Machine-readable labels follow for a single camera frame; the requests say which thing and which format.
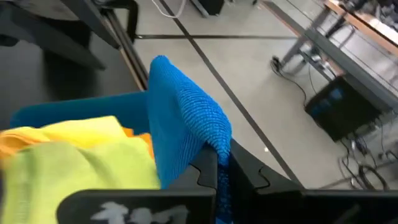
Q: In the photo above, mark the black computer blue lights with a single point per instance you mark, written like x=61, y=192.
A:
x=342, y=109

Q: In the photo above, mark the light wooden side board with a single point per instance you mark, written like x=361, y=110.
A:
x=132, y=68

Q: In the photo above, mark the blue microfiber towel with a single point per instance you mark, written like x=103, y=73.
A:
x=180, y=118

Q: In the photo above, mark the teal plastic bin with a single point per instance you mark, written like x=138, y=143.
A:
x=93, y=105

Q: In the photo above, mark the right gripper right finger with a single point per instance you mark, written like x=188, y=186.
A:
x=248, y=180

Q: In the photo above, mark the grey metal leg table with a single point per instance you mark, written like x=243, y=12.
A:
x=342, y=53

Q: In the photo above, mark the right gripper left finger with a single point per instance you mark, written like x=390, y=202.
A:
x=199, y=177

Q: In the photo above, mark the grey furniture base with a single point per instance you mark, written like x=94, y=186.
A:
x=208, y=6

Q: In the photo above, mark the pale yellow microfiber towel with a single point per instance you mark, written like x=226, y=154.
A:
x=87, y=130

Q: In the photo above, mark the lime green microfiber towel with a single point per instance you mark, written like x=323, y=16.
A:
x=77, y=168

